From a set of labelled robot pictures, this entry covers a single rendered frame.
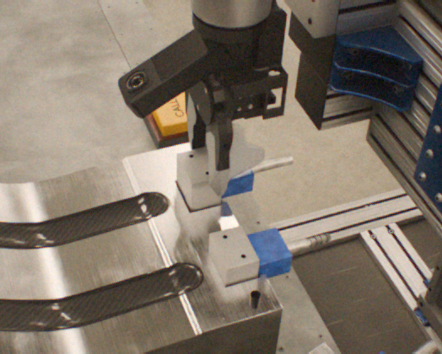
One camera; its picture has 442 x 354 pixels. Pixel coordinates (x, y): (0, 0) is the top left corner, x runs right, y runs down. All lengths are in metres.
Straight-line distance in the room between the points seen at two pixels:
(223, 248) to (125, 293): 0.11
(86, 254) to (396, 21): 0.57
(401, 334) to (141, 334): 0.95
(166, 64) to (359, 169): 1.53
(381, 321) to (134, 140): 0.76
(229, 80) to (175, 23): 1.99
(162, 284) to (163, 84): 0.21
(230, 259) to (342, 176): 1.45
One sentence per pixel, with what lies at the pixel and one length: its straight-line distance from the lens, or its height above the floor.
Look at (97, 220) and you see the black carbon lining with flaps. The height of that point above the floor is 0.88.
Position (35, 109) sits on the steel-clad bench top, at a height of 0.80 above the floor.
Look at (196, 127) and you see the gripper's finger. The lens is 0.86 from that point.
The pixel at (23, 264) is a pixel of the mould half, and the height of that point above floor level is 0.89.
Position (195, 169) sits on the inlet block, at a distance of 0.86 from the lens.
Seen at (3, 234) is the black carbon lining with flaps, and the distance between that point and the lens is 0.87.
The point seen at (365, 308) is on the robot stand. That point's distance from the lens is 1.68.
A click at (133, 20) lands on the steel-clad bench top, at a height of 0.80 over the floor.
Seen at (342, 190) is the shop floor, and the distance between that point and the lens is 2.19.
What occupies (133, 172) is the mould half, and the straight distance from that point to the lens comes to 0.93.
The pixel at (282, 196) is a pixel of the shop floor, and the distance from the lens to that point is 2.15.
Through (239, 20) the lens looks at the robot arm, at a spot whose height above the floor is 1.14.
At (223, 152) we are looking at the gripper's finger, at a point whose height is 1.00.
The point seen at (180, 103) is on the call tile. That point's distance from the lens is 1.10.
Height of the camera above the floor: 1.54
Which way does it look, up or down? 45 degrees down
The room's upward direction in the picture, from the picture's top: 3 degrees clockwise
